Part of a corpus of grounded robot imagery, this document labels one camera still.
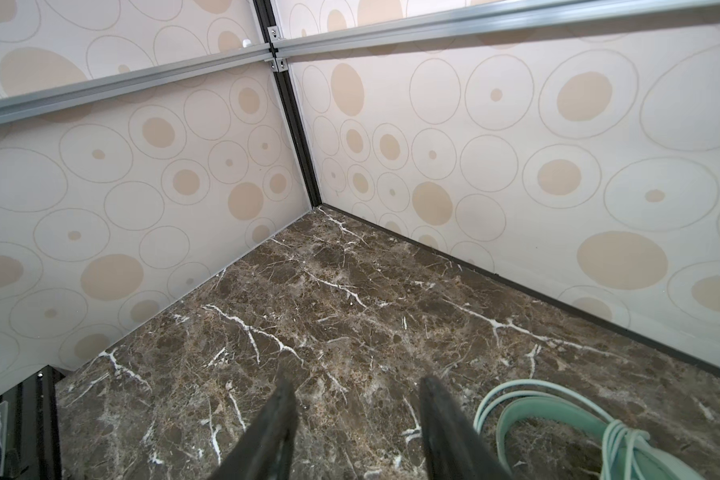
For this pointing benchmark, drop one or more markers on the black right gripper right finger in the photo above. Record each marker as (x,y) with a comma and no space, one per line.
(452,448)

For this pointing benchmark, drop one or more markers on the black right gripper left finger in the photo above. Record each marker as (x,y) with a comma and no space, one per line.
(265,450)

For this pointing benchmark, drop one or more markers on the aluminium left side rail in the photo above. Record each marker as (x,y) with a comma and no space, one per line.
(68,96)

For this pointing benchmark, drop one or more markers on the mint green headphones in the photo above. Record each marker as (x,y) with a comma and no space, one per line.
(625,452)

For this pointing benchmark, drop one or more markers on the black frame corner post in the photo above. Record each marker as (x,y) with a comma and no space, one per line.
(287,94)

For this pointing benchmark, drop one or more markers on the aluminium frame rail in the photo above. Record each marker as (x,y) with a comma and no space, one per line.
(481,19)

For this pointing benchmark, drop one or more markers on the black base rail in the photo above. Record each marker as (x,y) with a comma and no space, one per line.
(29,431)

